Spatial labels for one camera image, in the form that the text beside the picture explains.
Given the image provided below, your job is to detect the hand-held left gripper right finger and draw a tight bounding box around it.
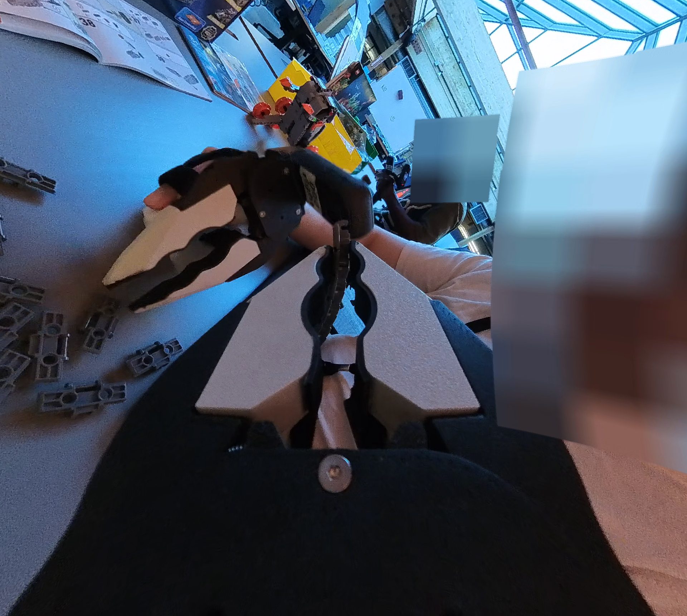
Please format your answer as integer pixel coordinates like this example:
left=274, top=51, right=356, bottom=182
left=356, top=243, right=481, bottom=427

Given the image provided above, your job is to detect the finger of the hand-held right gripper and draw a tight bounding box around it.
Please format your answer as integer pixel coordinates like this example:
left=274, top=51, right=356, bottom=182
left=102, top=185, right=254, bottom=290
left=128, top=237, right=270, bottom=314

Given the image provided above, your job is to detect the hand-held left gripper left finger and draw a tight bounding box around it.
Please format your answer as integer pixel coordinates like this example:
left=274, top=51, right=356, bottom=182
left=195, top=246, right=326, bottom=446

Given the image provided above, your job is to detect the grey toy track chain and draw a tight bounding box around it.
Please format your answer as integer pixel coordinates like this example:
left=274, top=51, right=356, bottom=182
left=317, top=221, right=355, bottom=338

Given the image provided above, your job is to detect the row of grey track links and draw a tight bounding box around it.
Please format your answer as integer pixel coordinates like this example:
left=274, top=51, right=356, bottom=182
left=0, top=157, right=183, bottom=418

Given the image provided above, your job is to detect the person's right forearm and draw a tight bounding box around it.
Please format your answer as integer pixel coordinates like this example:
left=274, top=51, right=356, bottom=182
left=290, top=208, right=411, bottom=273

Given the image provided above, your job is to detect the grey desk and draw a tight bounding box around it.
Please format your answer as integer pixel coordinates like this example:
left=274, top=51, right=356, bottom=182
left=0, top=9, right=376, bottom=616

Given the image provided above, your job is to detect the person's right hand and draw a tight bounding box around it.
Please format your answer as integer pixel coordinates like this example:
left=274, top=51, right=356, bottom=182
left=144, top=185, right=183, bottom=211

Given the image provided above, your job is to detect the yellow plastic bin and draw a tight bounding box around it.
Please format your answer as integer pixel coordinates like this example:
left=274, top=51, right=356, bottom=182
left=265, top=58, right=363, bottom=174

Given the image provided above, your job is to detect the grey orange toy robot chassis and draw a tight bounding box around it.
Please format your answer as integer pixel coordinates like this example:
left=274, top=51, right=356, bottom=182
left=248, top=79, right=336, bottom=150

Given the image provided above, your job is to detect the green plastic bin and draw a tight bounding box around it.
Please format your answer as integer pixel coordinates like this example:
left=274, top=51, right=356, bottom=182
left=346, top=111, right=386, bottom=161

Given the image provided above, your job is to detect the dark flower set box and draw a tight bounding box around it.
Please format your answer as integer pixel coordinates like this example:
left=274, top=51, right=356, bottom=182
left=327, top=60, right=377, bottom=116

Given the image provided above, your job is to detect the blue printed leaflet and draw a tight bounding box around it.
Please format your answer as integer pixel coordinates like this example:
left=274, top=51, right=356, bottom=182
left=180, top=25, right=269, bottom=115

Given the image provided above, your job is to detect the open instruction booklet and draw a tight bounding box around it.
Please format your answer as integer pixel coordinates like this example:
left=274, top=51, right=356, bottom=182
left=0, top=0, right=213, bottom=102

